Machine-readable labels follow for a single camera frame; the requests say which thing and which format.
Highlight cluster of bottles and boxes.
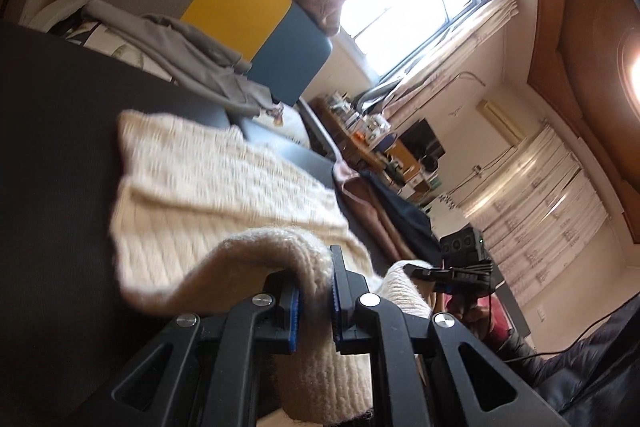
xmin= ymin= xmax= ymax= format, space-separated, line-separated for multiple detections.
xmin=324 ymin=91 xmax=397 ymax=144

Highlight wall cables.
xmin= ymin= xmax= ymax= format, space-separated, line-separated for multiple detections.
xmin=444 ymin=146 xmax=517 ymax=208

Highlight dark navy garment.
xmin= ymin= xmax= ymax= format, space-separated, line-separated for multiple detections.
xmin=359 ymin=169 xmax=444 ymax=266

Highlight grey cloth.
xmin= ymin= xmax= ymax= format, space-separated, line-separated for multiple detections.
xmin=81 ymin=0 xmax=282 ymax=118

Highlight grey yellow blue chair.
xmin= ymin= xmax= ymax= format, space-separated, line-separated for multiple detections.
xmin=20 ymin=0 xmax=334 ymax=108

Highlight wooden desk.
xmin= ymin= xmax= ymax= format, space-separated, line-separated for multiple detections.
xmin=310 ymin=94 xmax=402 ymax=174

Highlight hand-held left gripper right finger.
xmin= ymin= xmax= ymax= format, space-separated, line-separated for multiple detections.
xmin=327 ymin=247 xmax=571 ymax=427

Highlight cream knit sweater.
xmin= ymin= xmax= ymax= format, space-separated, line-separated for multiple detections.
xmin=107 ymin=109 xmax=434 ymax=426

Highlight ceiling lamp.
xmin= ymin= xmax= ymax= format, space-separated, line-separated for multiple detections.
xmin=616 ymin=31 xmax=640 ymax=108

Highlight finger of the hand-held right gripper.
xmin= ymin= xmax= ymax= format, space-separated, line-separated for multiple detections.
xmin=404 ymin=263 xmax=453 ymax=285

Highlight pink garment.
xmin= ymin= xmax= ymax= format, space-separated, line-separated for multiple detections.
xmin=331 ymin=156 xmax=407 ymax=264

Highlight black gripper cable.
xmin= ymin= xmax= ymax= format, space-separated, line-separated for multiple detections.
xmin=499 ymin=321 xmax=640 ymax=364

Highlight bent metal pole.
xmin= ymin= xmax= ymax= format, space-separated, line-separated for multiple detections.
xmin=424 ymin=71 xmax=487 ymax=108

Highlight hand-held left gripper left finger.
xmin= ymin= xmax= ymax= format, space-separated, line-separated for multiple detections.
xmin=107 ymin=271 xmax=303 ymax=427

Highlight black monitor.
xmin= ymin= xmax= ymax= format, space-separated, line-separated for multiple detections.
xmin=400 ymin=118 xmax=446 ymax=161

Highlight person's right hand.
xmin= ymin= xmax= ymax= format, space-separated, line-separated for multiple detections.
xmin=446 ymin=296 xmax=483 ymax=340

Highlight person's black jacket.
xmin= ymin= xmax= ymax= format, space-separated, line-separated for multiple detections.
xmin=492 ymin=292 xmax=640 ymax=427

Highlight pink and grey curtain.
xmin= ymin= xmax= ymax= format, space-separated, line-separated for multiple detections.
xmin=356 ymin=0 xmax=519 ymax=118

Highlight air conditioner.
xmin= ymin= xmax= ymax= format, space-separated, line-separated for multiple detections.
xmin=474 ymin=100 xmax=529 ymax=146

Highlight white ship print curtain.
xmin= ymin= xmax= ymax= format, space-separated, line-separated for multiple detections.
xmin=459 ymin=119 xmax=609 ymax=309

